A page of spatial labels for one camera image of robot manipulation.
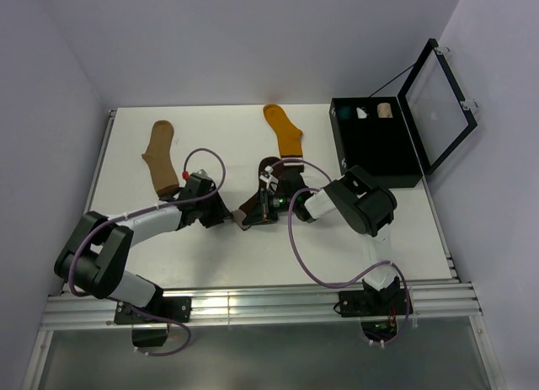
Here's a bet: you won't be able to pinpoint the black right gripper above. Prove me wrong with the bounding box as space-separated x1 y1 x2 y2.
243 187 296 226

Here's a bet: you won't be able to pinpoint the dark brown striped-cuff sock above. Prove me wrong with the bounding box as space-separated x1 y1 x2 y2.
232 157 283 231

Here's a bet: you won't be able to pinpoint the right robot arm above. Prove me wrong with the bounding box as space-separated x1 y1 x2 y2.
254 164 404 314

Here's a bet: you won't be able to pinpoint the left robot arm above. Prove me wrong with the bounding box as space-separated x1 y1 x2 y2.
54 171 232 322

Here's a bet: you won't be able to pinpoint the mustard yellow striped-cuff sock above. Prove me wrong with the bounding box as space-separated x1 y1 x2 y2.
263 104 303 160

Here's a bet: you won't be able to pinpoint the tan ribbed sock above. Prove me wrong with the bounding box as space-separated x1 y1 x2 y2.
141 120 179 198

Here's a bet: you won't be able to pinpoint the teal rolled sock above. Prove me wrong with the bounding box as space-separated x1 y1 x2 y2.
338 106 353 120

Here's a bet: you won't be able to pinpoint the black storage box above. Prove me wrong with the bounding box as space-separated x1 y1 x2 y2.
329 97 422 189

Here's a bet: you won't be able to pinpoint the white rolled sock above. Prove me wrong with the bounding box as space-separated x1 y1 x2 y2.
356 108 367 120

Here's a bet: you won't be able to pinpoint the beige rolled sock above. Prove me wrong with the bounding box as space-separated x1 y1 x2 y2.
377 103 393 119

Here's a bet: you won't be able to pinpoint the glass box lid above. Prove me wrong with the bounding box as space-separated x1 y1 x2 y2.
397 38 478 175

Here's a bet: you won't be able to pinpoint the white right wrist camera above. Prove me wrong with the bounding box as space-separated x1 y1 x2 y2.
259 166 279 191

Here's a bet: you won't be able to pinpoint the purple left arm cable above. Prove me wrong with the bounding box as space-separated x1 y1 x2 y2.
69 147 227 297

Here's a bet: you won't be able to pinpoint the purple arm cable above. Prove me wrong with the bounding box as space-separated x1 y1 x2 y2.
269 158 416 349
69 147 227 297

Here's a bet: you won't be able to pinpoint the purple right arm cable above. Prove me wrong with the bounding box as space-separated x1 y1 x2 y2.
269 158 416 349

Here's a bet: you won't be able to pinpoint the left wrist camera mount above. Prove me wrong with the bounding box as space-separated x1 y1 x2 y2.
181 169 209 181

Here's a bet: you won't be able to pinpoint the aluminium front frame rails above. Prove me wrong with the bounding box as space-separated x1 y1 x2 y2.
40 282 483 331

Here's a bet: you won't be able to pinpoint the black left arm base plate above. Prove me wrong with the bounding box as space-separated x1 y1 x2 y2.
114 297 192 325

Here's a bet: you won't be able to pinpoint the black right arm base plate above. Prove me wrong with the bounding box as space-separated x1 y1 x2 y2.
334 289 414 318

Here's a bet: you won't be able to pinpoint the aluminium table edge rail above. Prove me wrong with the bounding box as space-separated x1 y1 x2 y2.
61 108 119 297

